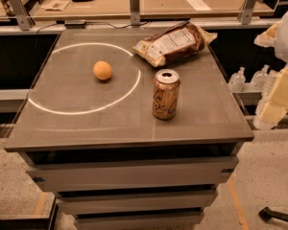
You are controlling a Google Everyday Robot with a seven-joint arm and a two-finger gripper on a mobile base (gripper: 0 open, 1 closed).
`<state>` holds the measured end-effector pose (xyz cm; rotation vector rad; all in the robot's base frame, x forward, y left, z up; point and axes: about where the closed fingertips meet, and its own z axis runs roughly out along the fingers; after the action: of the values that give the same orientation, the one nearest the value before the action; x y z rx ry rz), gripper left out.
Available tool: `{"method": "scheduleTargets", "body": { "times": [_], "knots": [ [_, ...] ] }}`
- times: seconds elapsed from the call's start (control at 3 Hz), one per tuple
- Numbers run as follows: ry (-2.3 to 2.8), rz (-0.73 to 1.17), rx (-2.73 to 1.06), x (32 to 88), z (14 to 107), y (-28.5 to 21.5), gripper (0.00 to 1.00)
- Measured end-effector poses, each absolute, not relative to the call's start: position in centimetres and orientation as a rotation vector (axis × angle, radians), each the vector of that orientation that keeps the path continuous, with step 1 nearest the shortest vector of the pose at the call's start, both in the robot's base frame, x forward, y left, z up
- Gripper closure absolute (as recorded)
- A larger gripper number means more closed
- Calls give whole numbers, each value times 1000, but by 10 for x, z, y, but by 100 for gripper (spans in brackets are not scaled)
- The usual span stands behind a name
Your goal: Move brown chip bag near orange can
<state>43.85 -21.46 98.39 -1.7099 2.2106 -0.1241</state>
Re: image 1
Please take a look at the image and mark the clear sanitizer bottle right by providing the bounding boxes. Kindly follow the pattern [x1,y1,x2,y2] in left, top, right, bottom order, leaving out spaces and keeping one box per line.
[250,64,269,90]

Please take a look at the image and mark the clear sanitizer bottle left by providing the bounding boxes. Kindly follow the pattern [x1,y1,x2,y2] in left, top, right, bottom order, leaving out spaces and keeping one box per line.
[228,67,246,92]

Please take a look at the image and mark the metal bracket left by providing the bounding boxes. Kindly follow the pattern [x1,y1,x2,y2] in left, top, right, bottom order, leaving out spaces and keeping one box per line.
[8,0,35,31]

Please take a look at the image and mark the white paper sheet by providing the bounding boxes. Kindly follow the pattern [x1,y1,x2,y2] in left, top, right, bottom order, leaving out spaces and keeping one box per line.
[187,0,211,12]

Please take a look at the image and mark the orange soda can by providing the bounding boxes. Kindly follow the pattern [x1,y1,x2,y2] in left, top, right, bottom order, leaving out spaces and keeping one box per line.
[153,69,180,120]

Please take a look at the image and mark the grey drawer cabinet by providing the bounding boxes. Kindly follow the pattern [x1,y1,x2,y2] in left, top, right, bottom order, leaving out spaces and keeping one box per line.
[6,28,252,230]

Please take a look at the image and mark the orange fruit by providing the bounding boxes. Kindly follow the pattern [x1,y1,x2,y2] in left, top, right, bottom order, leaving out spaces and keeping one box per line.
[93,61,112,81]

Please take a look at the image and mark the clear sanitizer bottle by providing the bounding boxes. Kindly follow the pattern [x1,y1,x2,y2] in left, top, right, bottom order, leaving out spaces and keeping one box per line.
[250,64,269,90]
[228,67,246,92]

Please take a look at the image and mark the metal bracket middle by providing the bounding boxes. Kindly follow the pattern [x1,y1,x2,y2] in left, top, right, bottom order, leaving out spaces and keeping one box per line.
[130,0,140,27]

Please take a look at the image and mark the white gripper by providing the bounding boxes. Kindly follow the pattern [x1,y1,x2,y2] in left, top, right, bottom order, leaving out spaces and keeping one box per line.
[253,11,288,130]

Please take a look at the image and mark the brown chip bag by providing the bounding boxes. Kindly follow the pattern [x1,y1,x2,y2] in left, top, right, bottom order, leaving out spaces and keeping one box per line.
[132,22,217,67]

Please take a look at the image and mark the black chair base leg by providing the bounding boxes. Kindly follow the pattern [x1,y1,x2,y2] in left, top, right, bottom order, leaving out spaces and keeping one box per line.
[258,207,288,222]

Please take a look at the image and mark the small paper card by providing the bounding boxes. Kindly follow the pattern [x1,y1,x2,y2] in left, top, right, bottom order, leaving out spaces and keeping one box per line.
[44,0,69,12]

